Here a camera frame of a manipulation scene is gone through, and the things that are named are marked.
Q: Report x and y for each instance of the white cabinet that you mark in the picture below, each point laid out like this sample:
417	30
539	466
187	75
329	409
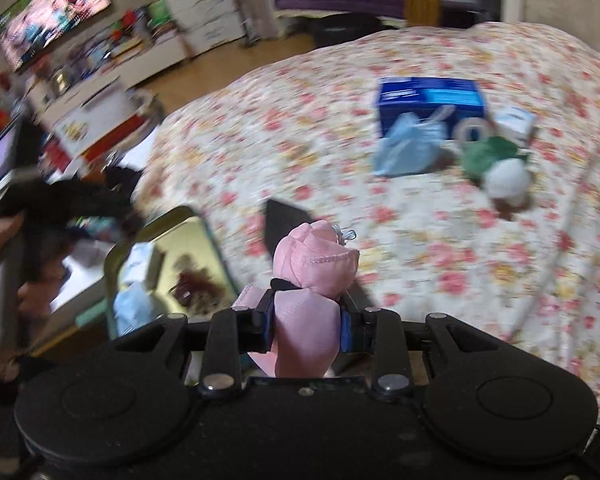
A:
210	5

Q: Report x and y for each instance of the black round bin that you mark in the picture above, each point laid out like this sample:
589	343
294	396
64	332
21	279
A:
350	32

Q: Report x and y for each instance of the pink satin cloth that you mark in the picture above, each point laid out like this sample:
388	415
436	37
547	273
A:
305	320

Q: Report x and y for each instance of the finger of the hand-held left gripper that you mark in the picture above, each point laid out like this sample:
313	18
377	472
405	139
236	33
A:
100	202

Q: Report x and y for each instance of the black flat object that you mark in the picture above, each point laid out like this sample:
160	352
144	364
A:
280	225

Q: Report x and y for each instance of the blue and white box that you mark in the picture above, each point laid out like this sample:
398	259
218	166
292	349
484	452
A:
430	97

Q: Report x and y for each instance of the green foam edge guard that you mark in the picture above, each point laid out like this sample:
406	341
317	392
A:
90	320

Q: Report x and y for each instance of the black glove grey fingertips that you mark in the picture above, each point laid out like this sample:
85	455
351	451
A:
122	180

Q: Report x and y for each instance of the white rolled sock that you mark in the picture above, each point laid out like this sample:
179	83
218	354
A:
506	182

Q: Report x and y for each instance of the gold metal tin tray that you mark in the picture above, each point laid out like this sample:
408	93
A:
200	237

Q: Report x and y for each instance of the small white box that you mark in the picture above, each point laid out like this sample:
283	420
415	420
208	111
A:
515	122

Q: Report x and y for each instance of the green cloth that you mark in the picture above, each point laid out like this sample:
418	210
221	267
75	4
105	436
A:
485	157

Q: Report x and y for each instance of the brown soft item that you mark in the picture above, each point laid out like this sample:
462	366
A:
197	282

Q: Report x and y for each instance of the flat screen television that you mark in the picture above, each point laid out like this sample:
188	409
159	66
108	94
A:
50	10

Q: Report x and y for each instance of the floral bedspread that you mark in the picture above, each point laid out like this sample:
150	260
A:
430	260

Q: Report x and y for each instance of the white television stand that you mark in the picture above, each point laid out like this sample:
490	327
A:
155	55

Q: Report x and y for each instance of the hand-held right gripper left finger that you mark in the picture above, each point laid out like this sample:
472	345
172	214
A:
264	327

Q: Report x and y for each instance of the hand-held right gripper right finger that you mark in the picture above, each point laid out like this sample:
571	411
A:
346	332

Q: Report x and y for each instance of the yellow wooden chair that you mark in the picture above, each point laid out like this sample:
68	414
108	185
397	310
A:
422	7

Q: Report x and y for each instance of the white tape roll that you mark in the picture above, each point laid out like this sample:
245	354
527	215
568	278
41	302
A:
461	132

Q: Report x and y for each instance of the person's left hand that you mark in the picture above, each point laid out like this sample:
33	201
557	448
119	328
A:
2	235

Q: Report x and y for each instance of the desk calendar red base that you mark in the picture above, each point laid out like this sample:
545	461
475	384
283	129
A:
100	117

